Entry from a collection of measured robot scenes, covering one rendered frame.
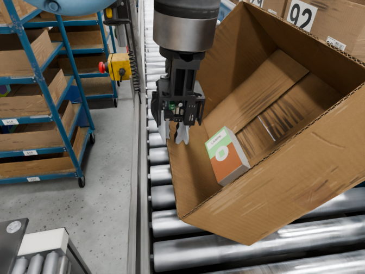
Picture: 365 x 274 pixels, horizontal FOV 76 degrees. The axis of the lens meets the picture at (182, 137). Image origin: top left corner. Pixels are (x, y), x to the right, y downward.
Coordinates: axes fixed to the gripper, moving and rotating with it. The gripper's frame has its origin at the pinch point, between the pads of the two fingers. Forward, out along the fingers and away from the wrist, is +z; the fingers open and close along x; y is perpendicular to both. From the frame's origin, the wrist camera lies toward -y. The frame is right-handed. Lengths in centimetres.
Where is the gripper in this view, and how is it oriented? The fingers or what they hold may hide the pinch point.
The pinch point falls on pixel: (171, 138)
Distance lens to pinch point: 49.3
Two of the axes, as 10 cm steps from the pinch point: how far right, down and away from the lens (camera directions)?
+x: 9.9, -0.1, 1.7
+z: -1.0, 7.7, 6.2
